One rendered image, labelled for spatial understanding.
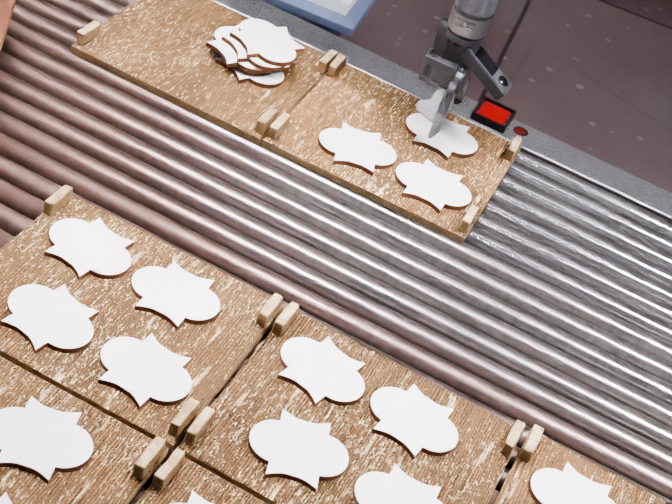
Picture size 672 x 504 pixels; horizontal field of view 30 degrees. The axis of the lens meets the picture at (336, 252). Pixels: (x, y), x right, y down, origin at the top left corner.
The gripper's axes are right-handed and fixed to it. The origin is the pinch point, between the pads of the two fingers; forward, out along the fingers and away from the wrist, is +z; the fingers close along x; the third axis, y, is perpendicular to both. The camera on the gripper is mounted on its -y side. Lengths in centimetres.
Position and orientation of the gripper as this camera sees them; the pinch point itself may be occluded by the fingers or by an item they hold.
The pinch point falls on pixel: (445, 122)
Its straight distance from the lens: 243.9
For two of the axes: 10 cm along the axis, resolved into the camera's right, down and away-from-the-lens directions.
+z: -2.3, 7.3, 6.4
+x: -4.0, 5.3, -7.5
